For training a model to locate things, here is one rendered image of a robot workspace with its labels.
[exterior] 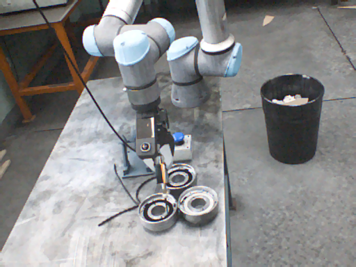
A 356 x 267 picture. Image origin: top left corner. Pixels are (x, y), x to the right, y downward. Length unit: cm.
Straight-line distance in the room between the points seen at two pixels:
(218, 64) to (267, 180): 109
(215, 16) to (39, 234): 82
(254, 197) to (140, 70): 148
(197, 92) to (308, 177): 106
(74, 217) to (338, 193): 147
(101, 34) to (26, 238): 59
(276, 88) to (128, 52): 163
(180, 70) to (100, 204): 55
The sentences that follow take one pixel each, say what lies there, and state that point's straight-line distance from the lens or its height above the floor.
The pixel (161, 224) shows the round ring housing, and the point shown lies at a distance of 104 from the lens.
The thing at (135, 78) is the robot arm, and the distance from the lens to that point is 87.
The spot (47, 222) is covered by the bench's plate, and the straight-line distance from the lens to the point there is 122.
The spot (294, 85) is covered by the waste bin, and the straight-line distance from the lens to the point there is 244.
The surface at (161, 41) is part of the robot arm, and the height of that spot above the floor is 124.
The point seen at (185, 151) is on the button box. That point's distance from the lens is 123.
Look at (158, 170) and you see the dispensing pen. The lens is 102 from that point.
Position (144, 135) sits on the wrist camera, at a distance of 91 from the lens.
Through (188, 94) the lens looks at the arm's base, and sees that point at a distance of 148.
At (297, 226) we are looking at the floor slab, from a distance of 210.
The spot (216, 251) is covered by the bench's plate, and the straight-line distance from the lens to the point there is 100.
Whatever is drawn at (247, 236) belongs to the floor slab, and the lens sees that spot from 206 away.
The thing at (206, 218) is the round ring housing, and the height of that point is 82.
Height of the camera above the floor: 159
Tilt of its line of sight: 35 degrees down
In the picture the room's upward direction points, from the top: 12 degrees counter-clockwise
